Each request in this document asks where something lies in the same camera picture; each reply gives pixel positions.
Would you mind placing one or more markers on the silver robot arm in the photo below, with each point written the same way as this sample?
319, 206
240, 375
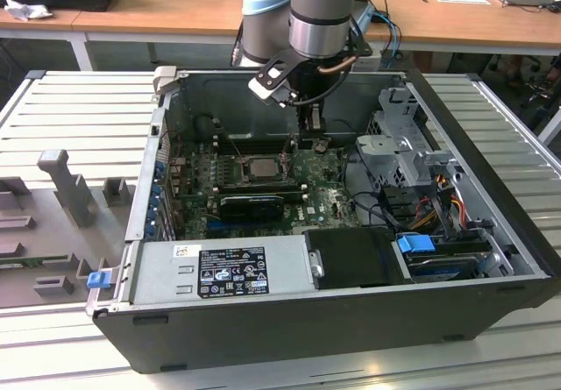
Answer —
322, 9

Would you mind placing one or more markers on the CPU socket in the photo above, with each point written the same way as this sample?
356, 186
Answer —
239, 179

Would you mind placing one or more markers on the round coin battery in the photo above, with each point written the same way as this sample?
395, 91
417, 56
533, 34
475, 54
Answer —
321, 145

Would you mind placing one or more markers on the green motherboard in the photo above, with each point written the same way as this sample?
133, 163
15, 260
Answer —
324, 179

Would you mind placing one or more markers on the metal drive cage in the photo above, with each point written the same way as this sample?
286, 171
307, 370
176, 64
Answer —
385, 149

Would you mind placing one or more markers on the black graphics card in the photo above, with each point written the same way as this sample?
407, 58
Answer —
250, 208

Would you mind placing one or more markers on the grey case latch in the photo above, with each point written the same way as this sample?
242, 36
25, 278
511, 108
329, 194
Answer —
165, 79

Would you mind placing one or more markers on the wooden desk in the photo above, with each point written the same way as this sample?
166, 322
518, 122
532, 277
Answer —
153, 9
460, 26

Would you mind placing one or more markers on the black plastic shroud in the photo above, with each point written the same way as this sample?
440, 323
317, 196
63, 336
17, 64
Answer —
355, 258

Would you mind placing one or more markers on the blue disk carrier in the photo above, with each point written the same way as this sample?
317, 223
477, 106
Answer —
414, 245

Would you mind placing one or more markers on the hard disk drive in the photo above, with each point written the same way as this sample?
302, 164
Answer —
438, 269

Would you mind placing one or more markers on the grey power supply unit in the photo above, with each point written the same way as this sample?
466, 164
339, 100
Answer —
162, 271

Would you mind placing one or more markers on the black PC case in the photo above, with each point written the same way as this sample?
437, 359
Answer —
307, 333

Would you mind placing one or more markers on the blue plastic latch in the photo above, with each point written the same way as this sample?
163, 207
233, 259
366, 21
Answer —
98, 280

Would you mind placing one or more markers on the crumpled white paper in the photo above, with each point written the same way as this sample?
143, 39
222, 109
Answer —
26, 11

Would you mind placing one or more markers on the grey parts rack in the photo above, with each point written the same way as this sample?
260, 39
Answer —
44, 236

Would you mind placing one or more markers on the green RAM stick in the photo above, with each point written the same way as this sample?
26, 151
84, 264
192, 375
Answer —
17, 264

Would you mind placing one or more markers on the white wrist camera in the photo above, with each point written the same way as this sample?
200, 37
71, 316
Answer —
267, 87

